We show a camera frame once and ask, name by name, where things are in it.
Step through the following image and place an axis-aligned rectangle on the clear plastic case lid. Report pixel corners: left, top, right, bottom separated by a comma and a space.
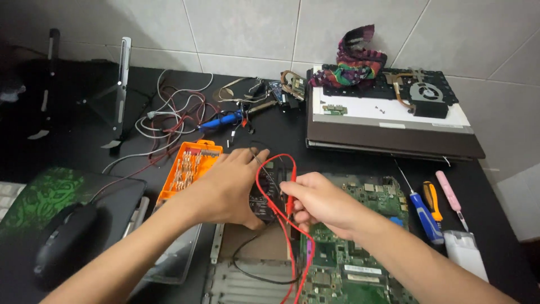
143, 223, 203, 285

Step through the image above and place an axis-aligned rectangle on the green and black mouse pad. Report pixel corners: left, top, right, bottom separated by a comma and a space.
0, 166, 147, 304

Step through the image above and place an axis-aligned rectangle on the multicoloured striped cloth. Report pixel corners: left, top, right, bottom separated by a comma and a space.
308, 24, 388, 88

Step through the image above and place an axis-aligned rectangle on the person's left hand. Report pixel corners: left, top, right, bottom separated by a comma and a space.
194, 147, 271, 231

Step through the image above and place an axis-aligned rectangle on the red multimeter test lead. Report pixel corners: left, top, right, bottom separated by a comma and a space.
255, 153, 316, 304

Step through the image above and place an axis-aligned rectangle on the black multimeter test lead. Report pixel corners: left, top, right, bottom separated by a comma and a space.
231, 141, 303, 286

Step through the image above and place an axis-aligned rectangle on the silver folding stand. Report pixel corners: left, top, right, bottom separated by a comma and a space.
86, 37, 132, 149

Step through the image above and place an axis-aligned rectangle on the blue handled screwdriver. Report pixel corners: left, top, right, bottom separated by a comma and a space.
394, 159, 445, 245

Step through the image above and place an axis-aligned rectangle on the silver laptop chassis frame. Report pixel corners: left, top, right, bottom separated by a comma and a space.
202, 258, 305, 304

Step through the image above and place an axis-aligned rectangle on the brown laptop base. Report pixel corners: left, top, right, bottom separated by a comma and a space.
305, 68, 486, 162

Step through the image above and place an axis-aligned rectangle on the silver metal bracket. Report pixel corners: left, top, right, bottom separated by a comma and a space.
209, 223, 225, 265

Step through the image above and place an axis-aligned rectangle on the circuit board with copper cable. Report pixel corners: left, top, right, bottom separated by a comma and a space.
280, 70, 307, 102

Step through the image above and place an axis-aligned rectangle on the orange and black screwdriver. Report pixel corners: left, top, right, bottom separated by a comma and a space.
423, 181, 444, 229

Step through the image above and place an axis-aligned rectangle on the white computer keyboard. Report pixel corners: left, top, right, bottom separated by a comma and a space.
0, 181, 27, 223

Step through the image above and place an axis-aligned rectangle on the small blue circuit board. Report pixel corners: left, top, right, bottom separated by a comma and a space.
268, 81, 288, 105

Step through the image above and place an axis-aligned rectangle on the black multimeter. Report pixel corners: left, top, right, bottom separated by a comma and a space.
248, 158, 293, 225

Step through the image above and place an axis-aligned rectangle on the pink handled tool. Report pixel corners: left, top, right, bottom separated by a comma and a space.
435, 170, 469, 232

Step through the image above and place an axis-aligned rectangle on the green laptop motherboard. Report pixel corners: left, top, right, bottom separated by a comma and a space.
296, 173, 419, 304

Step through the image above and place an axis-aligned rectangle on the person's right hand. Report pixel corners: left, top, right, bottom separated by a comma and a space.
279, 171, 373, 242

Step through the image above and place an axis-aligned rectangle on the orange screwdriver bit case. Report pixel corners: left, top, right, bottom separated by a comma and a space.
156, 139, 224, 207

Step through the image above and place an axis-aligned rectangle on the tangle of white cables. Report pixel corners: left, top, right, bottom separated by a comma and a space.
101, 69, 214, 175

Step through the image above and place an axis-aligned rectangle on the black computer mouse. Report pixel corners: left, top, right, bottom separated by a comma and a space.
33, 202, 99, 289

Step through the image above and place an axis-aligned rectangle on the white plastic box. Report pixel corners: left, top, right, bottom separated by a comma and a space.
442, 230, 489, 283

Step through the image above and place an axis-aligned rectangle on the laptop cooling fan with heatpipe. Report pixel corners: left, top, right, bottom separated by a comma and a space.
383, 68, 449, 119

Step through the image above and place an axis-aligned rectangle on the thin red wire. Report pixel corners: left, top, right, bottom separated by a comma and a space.
89, 86, 220, 202

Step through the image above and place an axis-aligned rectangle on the blue soldering iron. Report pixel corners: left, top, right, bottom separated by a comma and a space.
198, 110, 246, 133

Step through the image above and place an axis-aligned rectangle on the tan ribbon cable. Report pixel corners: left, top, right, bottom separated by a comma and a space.
212, 77, 255, 103

